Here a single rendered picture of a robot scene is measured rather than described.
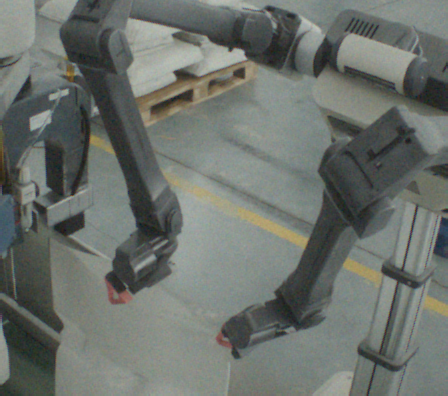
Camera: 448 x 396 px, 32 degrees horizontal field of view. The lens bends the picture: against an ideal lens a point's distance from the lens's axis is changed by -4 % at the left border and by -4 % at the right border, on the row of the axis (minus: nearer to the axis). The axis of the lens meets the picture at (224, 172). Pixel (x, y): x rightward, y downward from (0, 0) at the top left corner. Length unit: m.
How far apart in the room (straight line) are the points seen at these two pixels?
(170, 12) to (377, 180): 0.52
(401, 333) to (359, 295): 1.43
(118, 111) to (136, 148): 0.09
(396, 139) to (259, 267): 2.54
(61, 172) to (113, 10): 0.67
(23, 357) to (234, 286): 1.21
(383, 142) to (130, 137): 0.49
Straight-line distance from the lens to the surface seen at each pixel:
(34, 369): 2.36
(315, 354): 3.04
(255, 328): 1.27
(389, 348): 1.99
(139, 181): 1.35
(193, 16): 1.35
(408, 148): 0.93
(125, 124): 1.27
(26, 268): 2.53
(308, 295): 1.22
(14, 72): 1.55
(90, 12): 1.20
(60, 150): 1.75
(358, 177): 0.95
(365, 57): 1.33
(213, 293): 3.28
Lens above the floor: 1.99
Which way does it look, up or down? 29 degrees down
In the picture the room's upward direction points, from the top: 5 degrees clockwise
